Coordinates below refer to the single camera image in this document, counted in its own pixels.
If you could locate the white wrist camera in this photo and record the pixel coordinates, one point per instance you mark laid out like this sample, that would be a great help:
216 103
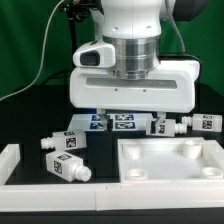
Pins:
95 54

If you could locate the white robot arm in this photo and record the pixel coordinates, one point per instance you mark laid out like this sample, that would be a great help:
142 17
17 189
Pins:
123 69

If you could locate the white marker sheet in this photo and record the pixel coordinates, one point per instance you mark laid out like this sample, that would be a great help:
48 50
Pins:
116 122

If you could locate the black camera stand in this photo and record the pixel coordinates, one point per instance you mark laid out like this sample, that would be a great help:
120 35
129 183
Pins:
77 11

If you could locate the white U-shaped fence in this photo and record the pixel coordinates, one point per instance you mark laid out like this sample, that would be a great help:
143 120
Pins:
157 194

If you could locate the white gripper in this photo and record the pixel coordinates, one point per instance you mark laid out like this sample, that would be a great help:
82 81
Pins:
168 88

